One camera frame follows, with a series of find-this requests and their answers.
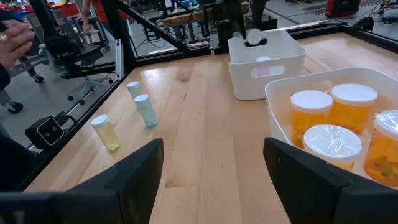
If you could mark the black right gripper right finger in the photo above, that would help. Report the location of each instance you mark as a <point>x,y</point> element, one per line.
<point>298,180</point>

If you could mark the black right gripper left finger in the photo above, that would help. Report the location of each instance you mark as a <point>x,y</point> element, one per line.
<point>140,174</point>

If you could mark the large orange pill bottle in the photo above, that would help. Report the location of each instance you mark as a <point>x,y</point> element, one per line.
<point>311,115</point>
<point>353,105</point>
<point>384,146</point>
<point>332,144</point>

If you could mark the small pink pill bottle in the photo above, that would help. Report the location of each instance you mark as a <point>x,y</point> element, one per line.
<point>263,72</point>

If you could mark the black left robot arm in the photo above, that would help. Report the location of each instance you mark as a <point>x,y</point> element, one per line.
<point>225,31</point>

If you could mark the small teal pill bottle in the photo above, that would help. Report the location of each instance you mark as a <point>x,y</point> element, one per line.
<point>146,110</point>
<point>134,90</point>

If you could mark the white plastic bin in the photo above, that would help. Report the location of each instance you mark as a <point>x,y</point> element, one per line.
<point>280,102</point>
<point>242,84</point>

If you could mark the black office chair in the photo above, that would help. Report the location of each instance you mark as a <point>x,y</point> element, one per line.
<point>71,53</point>

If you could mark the wooden workbench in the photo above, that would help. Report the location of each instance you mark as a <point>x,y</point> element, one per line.
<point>186,17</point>

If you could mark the person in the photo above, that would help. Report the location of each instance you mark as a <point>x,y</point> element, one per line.
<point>96,12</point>

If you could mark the red equipment case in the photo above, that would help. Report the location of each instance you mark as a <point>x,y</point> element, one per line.
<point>342,7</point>

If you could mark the person's hand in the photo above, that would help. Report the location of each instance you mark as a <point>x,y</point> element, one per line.
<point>14,40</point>

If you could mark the black table-level camera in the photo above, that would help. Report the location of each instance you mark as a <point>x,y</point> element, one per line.
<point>46,132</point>

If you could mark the silver aluminium rail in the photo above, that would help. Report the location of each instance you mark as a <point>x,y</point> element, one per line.
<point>118,59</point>

